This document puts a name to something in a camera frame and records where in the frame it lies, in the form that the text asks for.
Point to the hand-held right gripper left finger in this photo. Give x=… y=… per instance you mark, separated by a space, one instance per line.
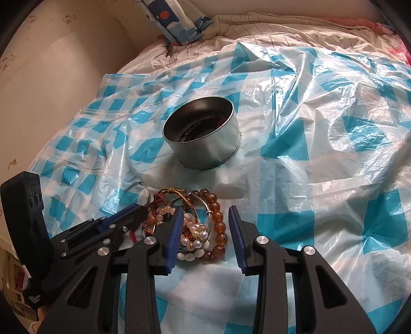
x=173 y=239

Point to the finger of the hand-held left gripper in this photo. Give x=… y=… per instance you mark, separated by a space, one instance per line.
x=135 y=221
x=128 y=211

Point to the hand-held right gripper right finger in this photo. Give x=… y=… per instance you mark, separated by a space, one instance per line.
x=236 y=239

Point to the silver tube bangle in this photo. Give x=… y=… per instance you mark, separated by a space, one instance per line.
x=209 y=210

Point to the round metal tin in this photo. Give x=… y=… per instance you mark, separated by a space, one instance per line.
x=208 y=151

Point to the cardboard box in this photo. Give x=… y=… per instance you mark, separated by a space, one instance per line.
x=12 y=289

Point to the blue checked plastic sheet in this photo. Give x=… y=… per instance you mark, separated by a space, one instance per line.
x=305 y=192

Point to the blue patterned pillow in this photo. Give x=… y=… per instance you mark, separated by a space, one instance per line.
x=179 y=22

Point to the white striped duvet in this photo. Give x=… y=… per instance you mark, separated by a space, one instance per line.
x=257 y=35

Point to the pink bed sheet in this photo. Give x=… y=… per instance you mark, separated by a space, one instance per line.
x=359 y=24

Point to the pink checked plastic bag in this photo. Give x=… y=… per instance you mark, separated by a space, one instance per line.
x=398 y=51

